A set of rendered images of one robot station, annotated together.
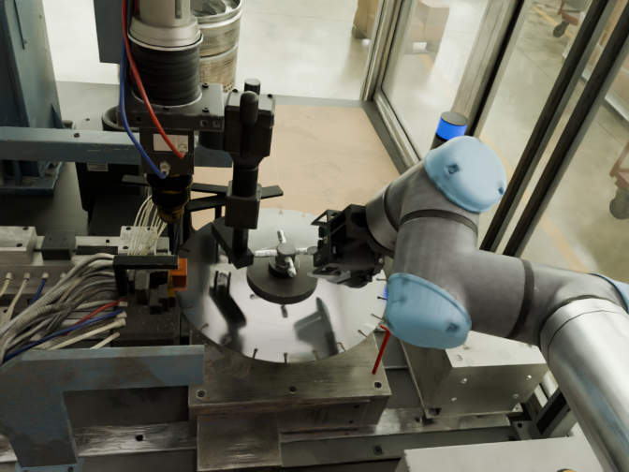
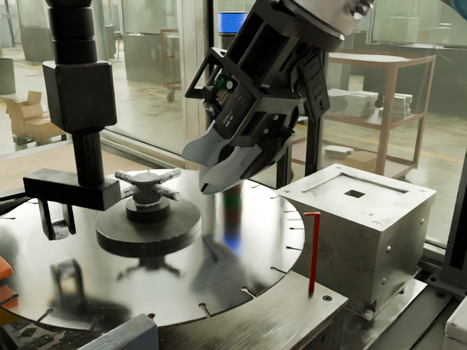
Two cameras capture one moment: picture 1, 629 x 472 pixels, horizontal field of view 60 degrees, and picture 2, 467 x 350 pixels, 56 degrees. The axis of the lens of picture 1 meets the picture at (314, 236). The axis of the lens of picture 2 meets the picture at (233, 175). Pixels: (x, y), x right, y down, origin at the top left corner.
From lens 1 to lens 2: 45 cm
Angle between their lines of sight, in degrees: 31
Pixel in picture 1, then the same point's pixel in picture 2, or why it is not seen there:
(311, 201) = not seen: hidden behind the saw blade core
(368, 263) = (293, 97)
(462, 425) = (400, 307)
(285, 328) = (211, 265)
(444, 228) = not seen: outside the picture
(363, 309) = (271, 212)
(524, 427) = (437, 279)
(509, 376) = (413, 227)
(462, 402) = (388, 281)
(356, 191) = not seen: hidden behind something
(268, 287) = (149, 237)
